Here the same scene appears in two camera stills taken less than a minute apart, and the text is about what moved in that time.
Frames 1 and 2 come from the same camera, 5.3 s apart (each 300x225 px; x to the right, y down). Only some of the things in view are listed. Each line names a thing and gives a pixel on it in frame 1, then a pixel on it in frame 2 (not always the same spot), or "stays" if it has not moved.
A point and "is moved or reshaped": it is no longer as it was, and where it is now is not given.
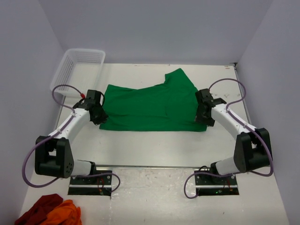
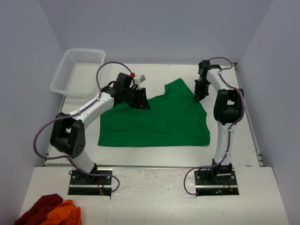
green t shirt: [171, 107] is moved or reshaped
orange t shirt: [66, 213] stays
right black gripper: [198, 118] → [199, 94]
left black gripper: [103, 118] → [141, 102]
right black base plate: [209, 183] stays
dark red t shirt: [36, 214] stays
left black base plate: [99, 184] stays
